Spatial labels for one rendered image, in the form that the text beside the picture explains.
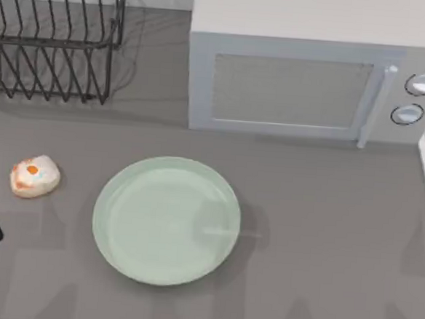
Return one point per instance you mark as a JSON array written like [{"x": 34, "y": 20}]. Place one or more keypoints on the pale green plate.
[{"x": 166, "y": 220}]

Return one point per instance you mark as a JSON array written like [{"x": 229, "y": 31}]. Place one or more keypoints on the microwave door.
[{"x": 286, "y": 90}]

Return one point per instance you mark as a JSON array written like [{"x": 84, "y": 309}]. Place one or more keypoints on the pale grey microwave oven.
[{"x": 316, "y": 31}]

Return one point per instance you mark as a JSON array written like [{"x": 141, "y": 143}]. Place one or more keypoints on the white and orange food item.
[{"x": 34, "y": 176}]

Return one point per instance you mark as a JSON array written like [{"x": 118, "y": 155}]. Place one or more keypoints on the microwave knob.
[
  {"x": 406, "y": 114},
  {"x": 422, "y": 83}
]

